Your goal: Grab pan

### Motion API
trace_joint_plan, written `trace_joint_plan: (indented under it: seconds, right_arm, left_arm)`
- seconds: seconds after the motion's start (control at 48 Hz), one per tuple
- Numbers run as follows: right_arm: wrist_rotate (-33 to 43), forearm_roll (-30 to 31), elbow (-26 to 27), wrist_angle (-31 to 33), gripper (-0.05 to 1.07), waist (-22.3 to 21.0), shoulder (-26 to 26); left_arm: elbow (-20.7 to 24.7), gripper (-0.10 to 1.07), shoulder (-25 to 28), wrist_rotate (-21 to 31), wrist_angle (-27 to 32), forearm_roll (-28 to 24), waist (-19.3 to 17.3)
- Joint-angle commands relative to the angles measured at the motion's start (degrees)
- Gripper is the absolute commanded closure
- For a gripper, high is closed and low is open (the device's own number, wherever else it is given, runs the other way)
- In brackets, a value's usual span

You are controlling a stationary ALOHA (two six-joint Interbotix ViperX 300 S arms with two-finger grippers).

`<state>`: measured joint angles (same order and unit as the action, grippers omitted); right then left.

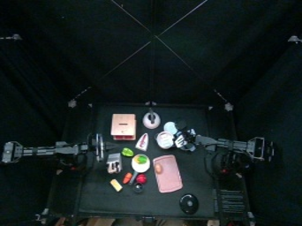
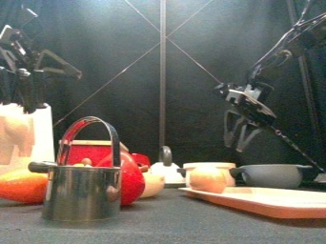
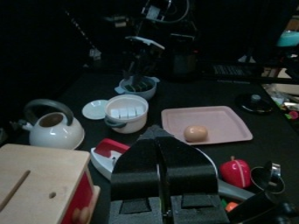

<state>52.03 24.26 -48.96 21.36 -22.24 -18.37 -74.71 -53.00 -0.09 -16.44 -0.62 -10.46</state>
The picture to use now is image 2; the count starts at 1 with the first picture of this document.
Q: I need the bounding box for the white plate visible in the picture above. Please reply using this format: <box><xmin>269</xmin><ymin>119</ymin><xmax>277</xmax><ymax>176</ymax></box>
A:
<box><xmin>176</xmin><ymin>161</ymin><xmax>236</xmax><ymax>189</ymax></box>

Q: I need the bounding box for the beige toy egg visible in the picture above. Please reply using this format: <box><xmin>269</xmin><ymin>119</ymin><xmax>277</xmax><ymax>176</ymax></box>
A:
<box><xmin>188</xmin><ymin>165</ymin><xmax>228</xmax><ymax>194</ymax></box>

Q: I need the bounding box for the pink cutting board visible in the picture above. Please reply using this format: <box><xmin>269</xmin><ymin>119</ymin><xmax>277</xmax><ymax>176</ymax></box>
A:
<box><xmin>176</xmin><ymin>185</ymin><xmax>326</xmax><ymax>220</ymax></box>

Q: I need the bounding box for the white toy knife block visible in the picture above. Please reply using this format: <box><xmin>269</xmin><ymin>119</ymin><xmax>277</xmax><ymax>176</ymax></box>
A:
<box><xmin>0</xmin><ymin>103</ymin><xmax>56</xmax><ymax>175</ymax></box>

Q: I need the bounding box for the cream toy bowl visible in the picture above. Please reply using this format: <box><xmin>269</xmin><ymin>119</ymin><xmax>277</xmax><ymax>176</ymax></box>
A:
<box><xmin>139</xmin><ymin>171</ymin><xmax>167</xmax><ymax>199</ymax></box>

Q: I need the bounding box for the red wooden toy box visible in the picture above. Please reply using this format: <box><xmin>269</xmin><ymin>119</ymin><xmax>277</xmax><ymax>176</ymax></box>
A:
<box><xmin>58</xmin><ymin>139</ymin><xmax>129</xmax><ymax>167</ymax></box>

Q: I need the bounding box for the red toy kettle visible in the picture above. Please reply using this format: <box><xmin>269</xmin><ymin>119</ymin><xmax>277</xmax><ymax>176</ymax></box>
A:
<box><xmin>94</xmin><ymin>151</ymin><xmax>147</xmax><ymax>207</ymax></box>

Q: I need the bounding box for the orange toy fruit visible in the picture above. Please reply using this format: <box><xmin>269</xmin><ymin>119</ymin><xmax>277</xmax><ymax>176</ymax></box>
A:
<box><xmin>0</xmin><ymin>168</ymin><xmax>49</xmax><ymax>204</ymax></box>

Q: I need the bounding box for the thin diagonal frame cord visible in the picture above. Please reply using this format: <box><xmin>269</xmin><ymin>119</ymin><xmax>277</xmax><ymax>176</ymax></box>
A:
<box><xmin>121</xmin><ymin>0</ymin><xmax>223</xmax><ymax>84</ymax></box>
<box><xmin>53</xmin><ymin>0</ymin><xmax>215</xmax><ymax>128</ymax></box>

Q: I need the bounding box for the grey vertical frame pole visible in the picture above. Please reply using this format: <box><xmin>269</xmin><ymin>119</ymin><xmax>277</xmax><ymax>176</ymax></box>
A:
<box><xmin>159</xmin><ymin>0</ymin><xmax>168</xmax><ymax>149</ymax></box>

